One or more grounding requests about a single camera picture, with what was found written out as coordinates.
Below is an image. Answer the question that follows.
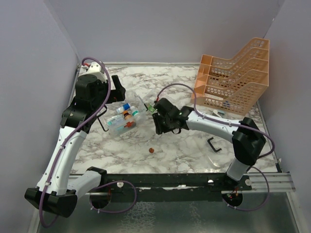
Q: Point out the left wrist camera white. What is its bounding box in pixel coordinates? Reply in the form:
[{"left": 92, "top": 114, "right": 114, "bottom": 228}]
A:
[{"left": 82, "top": 62, "right": 105, "bottom": 82}]

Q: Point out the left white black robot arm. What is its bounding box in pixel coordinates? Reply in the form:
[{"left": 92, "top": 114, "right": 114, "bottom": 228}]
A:
[{"left": 24, "top": 74, "right": 126, "bottom": 217}]

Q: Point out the white blue gauze packet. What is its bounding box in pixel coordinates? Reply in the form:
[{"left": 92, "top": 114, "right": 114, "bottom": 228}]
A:
[{"left": 106, "top": 115, "right": 124, "bottom": 125}]

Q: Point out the green small packet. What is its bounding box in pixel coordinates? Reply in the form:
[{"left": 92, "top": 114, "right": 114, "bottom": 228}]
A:
[{"left": 147, "top": 104, "right": 155, "bottom": 113}]

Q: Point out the white green-label medicine bottle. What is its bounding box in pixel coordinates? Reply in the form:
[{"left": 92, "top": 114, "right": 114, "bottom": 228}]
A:
[{"left": 130, "top": 106, "right": 140, "bottom": 117}]

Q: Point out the clear plastic box lid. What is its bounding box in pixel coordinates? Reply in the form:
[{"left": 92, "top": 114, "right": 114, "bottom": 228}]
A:
[{"left": 195, "top": 135, "right": 234, "bottom": 169}]

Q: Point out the clear plastic medicine box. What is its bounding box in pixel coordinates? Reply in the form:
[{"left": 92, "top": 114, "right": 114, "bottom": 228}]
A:
[{"left": 98, "top": 90, "right": 147, "bottom": 136}]

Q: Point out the white blue small bottle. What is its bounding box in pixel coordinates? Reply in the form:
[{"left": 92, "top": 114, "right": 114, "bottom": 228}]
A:
[{"left": 116, "top": 103, "right": 131, "bottom": 114}]

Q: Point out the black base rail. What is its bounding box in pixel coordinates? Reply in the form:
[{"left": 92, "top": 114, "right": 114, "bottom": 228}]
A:
[{"left": 92, "top": 173, "right": 252, "bottom": 202}]

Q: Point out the white blue clip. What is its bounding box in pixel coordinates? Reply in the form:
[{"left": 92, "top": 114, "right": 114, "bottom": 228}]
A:
[{"left": 212, "top": 109, "right": 225, "bottom": 118}]

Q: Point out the black box handle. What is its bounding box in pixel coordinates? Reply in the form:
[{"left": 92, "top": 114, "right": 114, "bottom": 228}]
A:
[{"left": 97, "top": 114, "right": 109, "bottom": 133}]

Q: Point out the black lid handle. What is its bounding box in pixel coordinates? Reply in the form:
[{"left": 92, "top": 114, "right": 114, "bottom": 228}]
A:
[{"left": 207, "top": 136, "right": 222, "bottom": 152}]

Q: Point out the orange plastic file organizer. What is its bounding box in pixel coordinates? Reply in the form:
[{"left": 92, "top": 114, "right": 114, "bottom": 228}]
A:
[{"left": 191, "top": 37, "right": 270, "bottom": 116}]

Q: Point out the brown orange-cap medicine bottle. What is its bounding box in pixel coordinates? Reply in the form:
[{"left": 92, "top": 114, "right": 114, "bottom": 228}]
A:
[{"left": 122, "top": 111, "right": 132, "bottom": 121}]

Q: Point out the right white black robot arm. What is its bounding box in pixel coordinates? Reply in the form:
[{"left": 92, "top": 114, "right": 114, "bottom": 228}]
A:
[{"left": 153, "top": 98, "right": 266, "bottom": 190}]

